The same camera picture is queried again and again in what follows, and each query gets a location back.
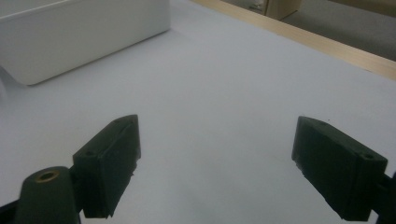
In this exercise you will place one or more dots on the white storage box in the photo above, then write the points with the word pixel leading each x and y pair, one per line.
pixel 77 34

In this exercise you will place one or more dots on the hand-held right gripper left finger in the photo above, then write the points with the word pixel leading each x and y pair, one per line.
pixel 106 171

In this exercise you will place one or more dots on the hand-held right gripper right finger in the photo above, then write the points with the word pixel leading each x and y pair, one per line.
pixel 339 171

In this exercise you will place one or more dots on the cardboard box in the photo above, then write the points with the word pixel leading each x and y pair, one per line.
pixel 281 9

